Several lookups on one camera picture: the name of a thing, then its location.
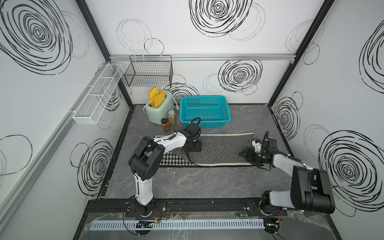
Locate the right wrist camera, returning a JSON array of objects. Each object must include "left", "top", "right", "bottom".
[{"left": 252, "top": 141, "right": 262, "bottom": 153}]

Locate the black wire wall basket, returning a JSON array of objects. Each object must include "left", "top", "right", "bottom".
[{"left": 125, "top": 55, "right": 173, "bottom": 88}]

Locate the mint green toaster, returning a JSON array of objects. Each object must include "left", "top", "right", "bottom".
[{"left": 143, "top": 90, "right": 179, "bottom": 125}]

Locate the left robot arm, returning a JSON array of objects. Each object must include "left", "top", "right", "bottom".
[{"left": 129, "top": 117, "right": 202, "bottom": 216}]

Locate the white toaster cable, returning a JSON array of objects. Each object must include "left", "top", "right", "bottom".
[{"left": 142, "top": 93, "right": 181, "bottom": 113}]

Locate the yellow toast slice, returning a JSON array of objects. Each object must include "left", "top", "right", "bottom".
[
  {"left": 149, "top": 87, "right": 160, "bottom": 106},
  {"left": 152, "top": 91, "right": 166, "bottom": 109}
]

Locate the white wire wall shelf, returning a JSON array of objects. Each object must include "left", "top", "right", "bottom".
[{"left": 73, "top": 63, "right": 124, "bottom": 125}]

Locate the light spice jar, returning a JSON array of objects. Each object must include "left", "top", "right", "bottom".
[{"left": 168, "top": 110, "right": 177, "bottom": 125}]

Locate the black white patterned scarf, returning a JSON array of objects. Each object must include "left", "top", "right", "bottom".
[{"left": 160, "top": 133, "right": 256, "bottom": 168}]

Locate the dark spice jar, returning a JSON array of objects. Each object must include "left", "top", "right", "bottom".
[{"left": 161, "top": 118, "right": 170, "bottom": 132}]

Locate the teal plastic basket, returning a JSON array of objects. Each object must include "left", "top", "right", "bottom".
[{"left": 179, "top": 96, "right": 231, "bottom": 127}]

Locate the yellow toast slice rear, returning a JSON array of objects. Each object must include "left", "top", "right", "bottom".
[{"left": 149, "top": 87, "right": 160, "bottom": 106}]

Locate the grey slotted cable duct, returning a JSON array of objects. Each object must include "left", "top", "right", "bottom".
[{"left": 90, "top": 219, "right": 265, "bottom": 231}]

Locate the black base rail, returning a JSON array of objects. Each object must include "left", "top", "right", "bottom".
[{"left": 85, "top": 197, "right": 316, "bottom": 217}]

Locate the yellow toast slice front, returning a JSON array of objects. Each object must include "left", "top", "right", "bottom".
[{"left": 152, "top": 91, "right": 166, "bottom": 109}]

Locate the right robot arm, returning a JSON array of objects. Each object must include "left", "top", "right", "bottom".
[{"left": 240, "top": 131, "right": 336, "bottom": 215}]

